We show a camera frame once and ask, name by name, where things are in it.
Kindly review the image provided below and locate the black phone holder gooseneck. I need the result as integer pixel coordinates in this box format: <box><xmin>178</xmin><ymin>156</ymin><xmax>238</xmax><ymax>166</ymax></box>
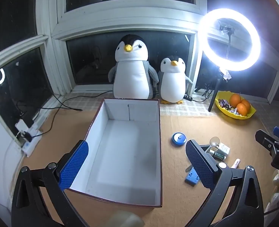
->
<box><xmin>219</xmin><ymin>24</ymin><xmax>236</xmax><ymax>59</ymax></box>

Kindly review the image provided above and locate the pile of wrapped candy bars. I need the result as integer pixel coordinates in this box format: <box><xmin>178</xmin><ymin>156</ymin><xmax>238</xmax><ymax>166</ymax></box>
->
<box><xmin>219</xmin><ymin>99</ymin><xmax>231</xmax><ymax>110</ymax></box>

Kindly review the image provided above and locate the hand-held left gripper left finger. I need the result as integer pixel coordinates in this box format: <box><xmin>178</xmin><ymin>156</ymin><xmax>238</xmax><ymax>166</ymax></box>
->
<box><xmin>11</xmin><ymin>140</ymin><xmax>90</xmax><ymax>227</ymax></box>

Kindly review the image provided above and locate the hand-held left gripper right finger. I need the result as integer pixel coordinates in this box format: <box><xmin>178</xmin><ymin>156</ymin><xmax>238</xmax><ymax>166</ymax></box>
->
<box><xmin>185</xmin><ymin>139</ymin><xmax>265</xmax><ymax>227</ymax></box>

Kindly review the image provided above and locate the checked white cloth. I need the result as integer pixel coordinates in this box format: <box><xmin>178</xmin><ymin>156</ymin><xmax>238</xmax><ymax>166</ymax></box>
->
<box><xmin>59</xmin><ymin>92</ymin><xmax>272</xmax><ymax>118</ymax></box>

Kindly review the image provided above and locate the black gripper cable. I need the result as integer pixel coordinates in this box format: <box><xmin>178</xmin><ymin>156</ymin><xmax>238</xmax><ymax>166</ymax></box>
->
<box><xmin>264</xmin><ymin>207</ymin><xmax>279</xmax><ymax>217</ymax></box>

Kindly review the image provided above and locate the large penguin plush toy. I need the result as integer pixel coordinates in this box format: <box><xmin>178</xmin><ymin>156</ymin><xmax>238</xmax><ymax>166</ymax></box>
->
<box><xmin>108</xmin><ymin>34</ymin><xmax>159</xmax><ymax>100</ymax></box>

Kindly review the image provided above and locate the white usb wall charger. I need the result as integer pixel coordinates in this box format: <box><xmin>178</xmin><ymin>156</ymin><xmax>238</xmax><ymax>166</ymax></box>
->
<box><xmin>217</xmin><ymin>142</ymin><xmax>231</xmax><ymax>156</ymax></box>

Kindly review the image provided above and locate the black ring light cable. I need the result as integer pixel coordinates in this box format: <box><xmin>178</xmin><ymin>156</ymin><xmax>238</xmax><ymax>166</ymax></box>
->
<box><xmin>191</xmin><ymin>84</ymin><xmax>216</xmax><ymax>103</ymax></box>

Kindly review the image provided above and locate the small blue plastic block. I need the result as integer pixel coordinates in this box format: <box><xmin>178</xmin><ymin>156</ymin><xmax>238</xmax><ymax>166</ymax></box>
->
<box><xmin>184</xmin><ymin>171</ymin><xmax>200</xmax><ymax>187</ymax></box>

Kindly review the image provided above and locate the black stand leg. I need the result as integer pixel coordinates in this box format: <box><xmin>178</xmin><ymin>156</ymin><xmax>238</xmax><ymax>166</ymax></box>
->
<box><xmin>194</xmin><ymin>70</ymin><xmax>232</xmax><ymax>113</ymax></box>

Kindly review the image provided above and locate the white charger block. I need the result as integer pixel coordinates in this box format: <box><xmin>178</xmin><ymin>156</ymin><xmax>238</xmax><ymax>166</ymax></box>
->
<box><xmin>15</xmin><ymin>120</ymin><xmax>28</xmax><ymax>132</ymax></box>

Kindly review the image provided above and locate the white power strip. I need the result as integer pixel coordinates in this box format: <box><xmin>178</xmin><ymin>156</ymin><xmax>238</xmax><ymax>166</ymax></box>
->
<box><xmin>21</xmin><ymin>129</ymin><xmax>43</xmax><ymax>158</ymax></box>

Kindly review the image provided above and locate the black cable with plug end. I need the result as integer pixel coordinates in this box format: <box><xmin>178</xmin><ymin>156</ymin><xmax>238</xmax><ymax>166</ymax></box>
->
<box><xmin>16</xmin><ymin>94</ymin><xmax>83</xmax><ymax>121</ymax></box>

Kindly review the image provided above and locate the long black cable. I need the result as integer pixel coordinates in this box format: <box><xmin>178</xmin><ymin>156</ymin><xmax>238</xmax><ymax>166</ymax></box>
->
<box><xmin>32</xmin><ymin>90</ymin><xmax>114</xmax><ymax>124</ymax></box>

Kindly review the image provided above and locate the black power adapter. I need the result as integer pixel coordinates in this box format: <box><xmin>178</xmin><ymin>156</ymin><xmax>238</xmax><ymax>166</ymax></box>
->
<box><xmin>20</xmin><ymin>113</ymin><xmax>36</xmax><ymax>127</ymax></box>

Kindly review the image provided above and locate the white ring light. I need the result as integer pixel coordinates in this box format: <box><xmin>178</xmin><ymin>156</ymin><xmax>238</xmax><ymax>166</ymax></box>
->
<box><xmin>197</xmin><ymin>8</ymin><xmax>261</xmax><ymax>72</ymax></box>

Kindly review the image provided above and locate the red cardboard box white inside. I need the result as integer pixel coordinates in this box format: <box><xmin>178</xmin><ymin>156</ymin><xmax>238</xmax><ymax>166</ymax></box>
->
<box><xmin>67</xmin><ymin>98</ymin><xmax>163</xmax><ymax>208</ymax></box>

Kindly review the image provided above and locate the small penguin plush toy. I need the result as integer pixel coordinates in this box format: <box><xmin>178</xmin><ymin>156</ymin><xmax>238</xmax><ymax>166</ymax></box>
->
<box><xmin>157</xmin><ymin>55</ymin><xmax>194</xmax><ymax>104</ymax></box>

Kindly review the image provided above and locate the person's right hand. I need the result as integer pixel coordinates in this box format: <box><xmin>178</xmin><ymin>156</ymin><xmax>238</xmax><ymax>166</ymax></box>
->
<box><xmin>264</xmin><ymin>173</ymin><xmax>279</xmax><ymax>214</ymax></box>

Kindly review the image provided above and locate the white window frame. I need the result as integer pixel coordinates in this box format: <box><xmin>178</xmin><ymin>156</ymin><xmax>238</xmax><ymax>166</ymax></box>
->
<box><xmin>0</xmin><ymin>0</ymin><xmax>279</xmax><ymax>145</ymax></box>

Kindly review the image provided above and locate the yellow fruit tray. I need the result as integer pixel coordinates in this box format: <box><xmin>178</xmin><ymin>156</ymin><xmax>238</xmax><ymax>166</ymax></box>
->
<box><xmin>215</xmin><ymin>90</ymin><xmax>256</xmax><ymax>120</ymax></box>

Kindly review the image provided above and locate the metal spoon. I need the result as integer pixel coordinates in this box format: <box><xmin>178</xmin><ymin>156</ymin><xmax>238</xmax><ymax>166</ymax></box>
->
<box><xmin>204</xmin><ymin>136</ymin><xmax>221</xmax><ymax>153</ymax></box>

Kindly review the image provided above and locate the green lip balm stick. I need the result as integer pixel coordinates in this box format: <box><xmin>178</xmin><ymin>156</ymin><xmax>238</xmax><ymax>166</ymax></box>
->
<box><xmin>208</xmin><ymin>150</ymin><xmax>227</xmax><ymax>161</ymax></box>

